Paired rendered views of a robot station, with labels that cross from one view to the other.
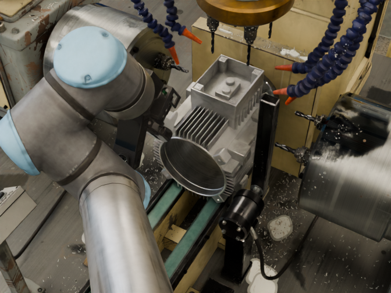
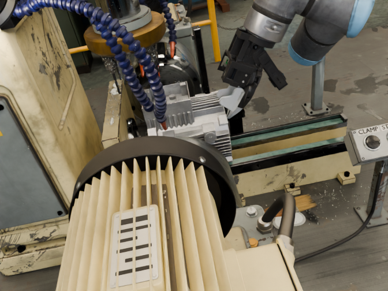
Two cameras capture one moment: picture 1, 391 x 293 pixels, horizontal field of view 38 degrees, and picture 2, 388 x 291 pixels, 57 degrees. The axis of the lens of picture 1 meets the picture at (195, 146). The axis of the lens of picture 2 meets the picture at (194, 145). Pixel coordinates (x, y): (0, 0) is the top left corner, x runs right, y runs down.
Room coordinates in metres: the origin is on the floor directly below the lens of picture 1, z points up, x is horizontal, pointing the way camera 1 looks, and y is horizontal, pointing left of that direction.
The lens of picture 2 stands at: (1.22, 0.65, 1.57)
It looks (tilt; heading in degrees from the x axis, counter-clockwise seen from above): 36 degrees down; 239
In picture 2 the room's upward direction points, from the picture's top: 11 degrees counter-clockwise
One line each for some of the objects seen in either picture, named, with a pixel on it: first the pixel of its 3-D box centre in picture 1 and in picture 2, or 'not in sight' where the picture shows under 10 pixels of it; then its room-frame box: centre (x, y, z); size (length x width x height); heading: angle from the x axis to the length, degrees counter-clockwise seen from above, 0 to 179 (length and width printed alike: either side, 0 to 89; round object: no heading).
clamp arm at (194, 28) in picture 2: (263, 150); (203, 71); (0.68, -0.12, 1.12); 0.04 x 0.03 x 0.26; 150
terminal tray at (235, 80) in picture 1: (227, 92); (168, 106); (0.84, -0.07, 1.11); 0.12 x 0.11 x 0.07; 148
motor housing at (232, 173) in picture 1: (216, 136); (189, 133); (0.81, -0.04, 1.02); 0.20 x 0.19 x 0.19; 148
